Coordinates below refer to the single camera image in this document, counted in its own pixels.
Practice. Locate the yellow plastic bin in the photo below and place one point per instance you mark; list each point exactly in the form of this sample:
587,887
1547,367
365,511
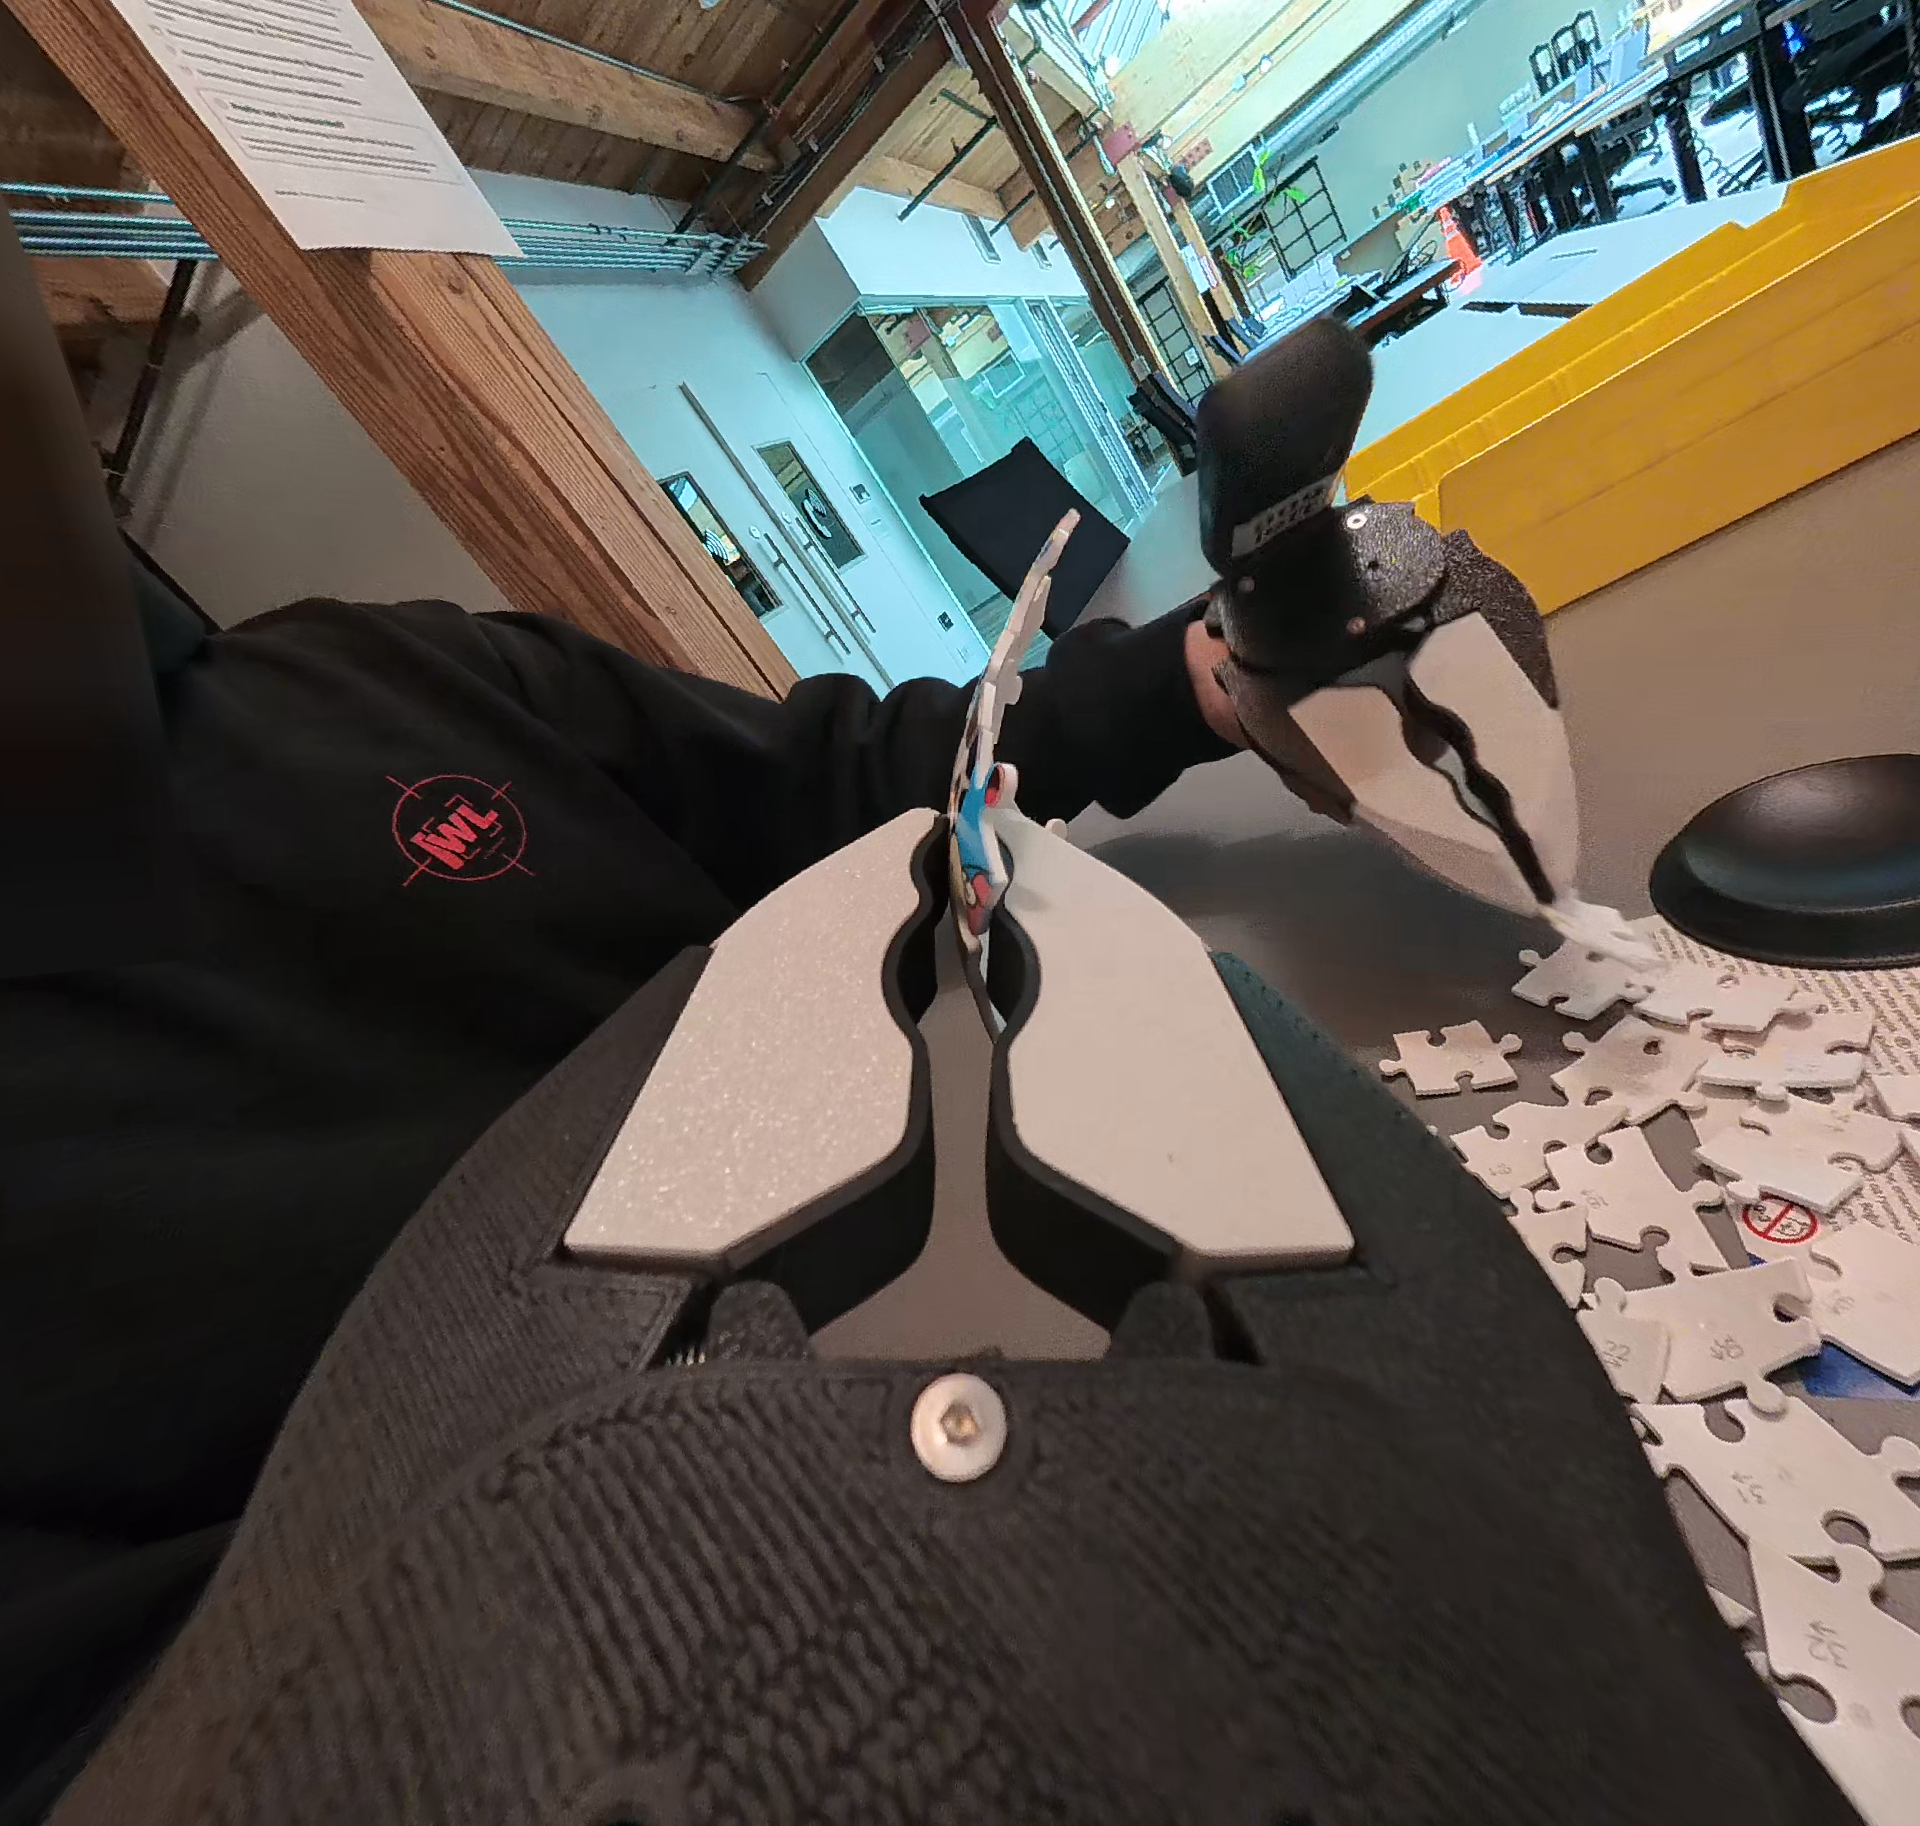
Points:
1680,400

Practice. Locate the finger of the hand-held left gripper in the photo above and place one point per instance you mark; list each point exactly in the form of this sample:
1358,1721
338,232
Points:
1515,717
1382,753

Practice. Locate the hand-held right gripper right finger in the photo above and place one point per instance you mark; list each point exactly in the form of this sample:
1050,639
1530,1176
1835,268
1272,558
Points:
1170,1091

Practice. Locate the curved assembled puzzle section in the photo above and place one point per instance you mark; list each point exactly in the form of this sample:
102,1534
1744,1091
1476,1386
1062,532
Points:
1027,610

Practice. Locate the black round puzzle stand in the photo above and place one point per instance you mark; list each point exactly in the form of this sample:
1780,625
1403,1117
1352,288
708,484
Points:
1802,852

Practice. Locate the pile of white puzzle pieces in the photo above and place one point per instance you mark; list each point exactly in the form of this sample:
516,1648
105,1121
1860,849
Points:
1650,1181

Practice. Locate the grey table with wooden edge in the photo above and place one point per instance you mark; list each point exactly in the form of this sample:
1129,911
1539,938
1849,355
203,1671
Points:
1502,340

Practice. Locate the person's left forearm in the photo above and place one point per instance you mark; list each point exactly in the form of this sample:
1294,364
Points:
1082,717

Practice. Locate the wooden post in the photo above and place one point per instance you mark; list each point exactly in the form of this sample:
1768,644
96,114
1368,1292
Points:
377,355

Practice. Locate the person's black sweatshirt torso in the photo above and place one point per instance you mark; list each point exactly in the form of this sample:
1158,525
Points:
300,1106

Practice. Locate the black office chair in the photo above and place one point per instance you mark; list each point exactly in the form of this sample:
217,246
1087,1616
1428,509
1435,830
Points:
1020,535

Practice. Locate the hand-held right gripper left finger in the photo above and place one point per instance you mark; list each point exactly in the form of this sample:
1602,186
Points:
752,1091

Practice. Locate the person's left hand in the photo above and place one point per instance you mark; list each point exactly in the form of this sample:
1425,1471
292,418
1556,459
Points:
1212,677

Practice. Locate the single white puzzle piece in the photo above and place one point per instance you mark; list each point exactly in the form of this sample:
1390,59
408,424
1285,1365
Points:
1582,963

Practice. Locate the metal conduit pipes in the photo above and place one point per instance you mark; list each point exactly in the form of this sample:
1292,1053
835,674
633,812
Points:
632,251

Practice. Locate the white paper notice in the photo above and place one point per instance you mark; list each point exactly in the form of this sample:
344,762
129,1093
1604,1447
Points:
287,70

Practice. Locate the black workbench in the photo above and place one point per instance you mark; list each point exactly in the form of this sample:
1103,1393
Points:
1403,298

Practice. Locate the orange traffic cone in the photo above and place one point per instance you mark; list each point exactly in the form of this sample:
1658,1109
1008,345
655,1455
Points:
1458,248

